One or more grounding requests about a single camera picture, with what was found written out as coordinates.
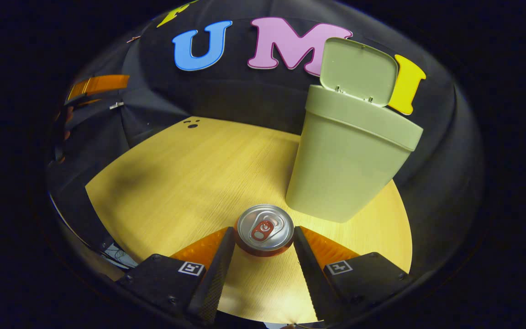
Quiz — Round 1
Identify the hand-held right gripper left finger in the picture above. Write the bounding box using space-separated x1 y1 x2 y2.
116 226 237 324

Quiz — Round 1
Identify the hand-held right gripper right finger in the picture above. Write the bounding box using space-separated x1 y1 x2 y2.
292 225 413 324

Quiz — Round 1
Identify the red pop can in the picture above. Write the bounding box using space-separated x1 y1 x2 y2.
234 204 295 257

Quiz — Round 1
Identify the pale green desktop garbage bin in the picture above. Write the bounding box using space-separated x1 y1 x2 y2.
285 37 424 223

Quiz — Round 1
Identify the wooden desktop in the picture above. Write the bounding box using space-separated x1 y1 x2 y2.
85 117 413 324

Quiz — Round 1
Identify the black backdrop cloth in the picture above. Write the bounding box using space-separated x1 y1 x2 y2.
46 0 485 275

